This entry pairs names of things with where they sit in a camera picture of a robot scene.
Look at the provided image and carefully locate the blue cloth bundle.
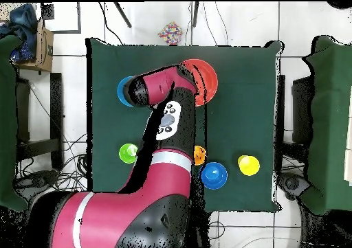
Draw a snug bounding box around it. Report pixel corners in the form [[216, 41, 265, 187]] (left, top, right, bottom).
[[0, 3, 38, 63]]

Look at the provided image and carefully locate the orange plastic cup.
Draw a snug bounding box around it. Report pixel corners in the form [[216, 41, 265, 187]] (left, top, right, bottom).
[[193, 145, 208, 166]]

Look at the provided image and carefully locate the tangle of floor cables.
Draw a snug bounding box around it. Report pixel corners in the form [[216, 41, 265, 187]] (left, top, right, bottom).
[[16, 132, 89, 194]]

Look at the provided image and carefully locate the black rectangular frame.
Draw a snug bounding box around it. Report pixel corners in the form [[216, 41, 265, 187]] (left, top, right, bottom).
[[41, 1, 82, 34]]

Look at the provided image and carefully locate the small dark blue bowl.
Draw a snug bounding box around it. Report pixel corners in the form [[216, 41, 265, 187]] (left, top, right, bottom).
[[199, 161, 228, 190]]

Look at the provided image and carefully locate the green plastic cup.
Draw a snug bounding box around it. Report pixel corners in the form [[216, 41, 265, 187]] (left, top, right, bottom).
[[118, 143, 139, 164]]

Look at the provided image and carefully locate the small light blue bowl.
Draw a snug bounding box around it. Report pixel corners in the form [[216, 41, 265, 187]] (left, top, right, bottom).
[[116, 76, 135, 107]]

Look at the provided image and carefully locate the black pedestal foot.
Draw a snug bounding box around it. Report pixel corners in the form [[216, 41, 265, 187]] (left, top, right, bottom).
[[16, 170, 60, 196], [277, 172, 311, 201]]

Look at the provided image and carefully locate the black stool frame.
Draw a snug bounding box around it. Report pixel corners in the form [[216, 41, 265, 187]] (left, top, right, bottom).
[[16, 72, 65, 172], [274, 74, 314, 155]]

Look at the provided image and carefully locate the dark green tablecloth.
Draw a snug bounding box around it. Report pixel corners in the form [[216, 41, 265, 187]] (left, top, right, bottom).
[[86, 37, 284, 213]]

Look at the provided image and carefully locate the yellow plastic cup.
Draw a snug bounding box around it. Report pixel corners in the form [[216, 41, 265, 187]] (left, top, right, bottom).
[[237, 155, 261, 177]]

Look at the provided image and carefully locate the wide orange-red bowl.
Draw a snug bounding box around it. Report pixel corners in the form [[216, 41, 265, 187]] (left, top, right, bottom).
[[179, 58, 219, 108]]

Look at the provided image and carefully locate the black tripod leg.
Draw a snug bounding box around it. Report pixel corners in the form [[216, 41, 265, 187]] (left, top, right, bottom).
[[192, 1, 199, 27], [113, 1, 133, 29]]

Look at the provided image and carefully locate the cardboard box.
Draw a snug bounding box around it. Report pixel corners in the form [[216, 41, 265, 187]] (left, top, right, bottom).
[[16, 21, 54, 73]]

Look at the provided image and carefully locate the green cloth covered table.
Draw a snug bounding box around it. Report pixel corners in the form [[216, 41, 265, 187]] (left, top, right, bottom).
[[0, 34, 28, 212], [299, 35, 352, 216]]

